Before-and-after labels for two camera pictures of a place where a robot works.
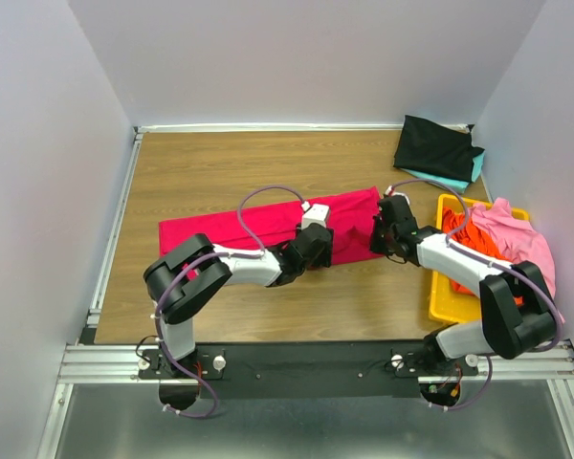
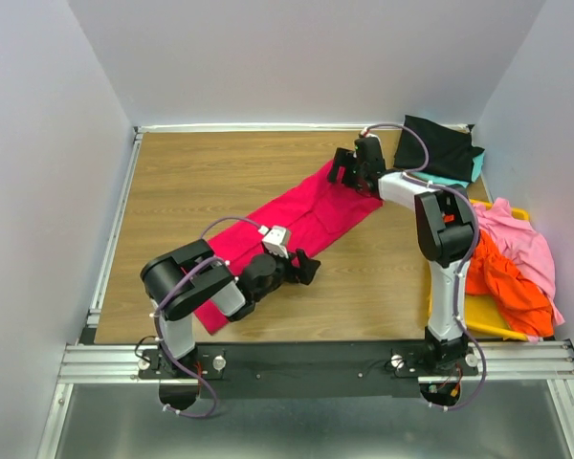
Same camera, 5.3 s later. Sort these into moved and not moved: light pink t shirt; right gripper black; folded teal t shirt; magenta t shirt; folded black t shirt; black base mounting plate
Moved: magenta t shirt; right gripper black
Not moved: folded teal t shirt; black base mounting plate; light pink t shirt; folded black t shirt
